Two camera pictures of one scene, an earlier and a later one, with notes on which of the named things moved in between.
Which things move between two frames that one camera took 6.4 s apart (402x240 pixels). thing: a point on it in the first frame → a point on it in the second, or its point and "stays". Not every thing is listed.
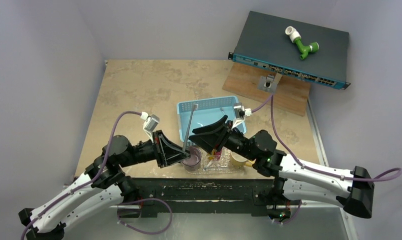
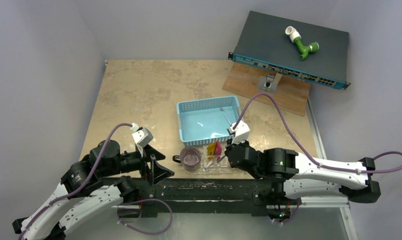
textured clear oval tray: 222,166 stays
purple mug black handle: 192,163 stays
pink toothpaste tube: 218,155 stays
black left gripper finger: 166,146 → 149,150
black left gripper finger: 171,159 → 158,173
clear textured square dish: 221,165 stays
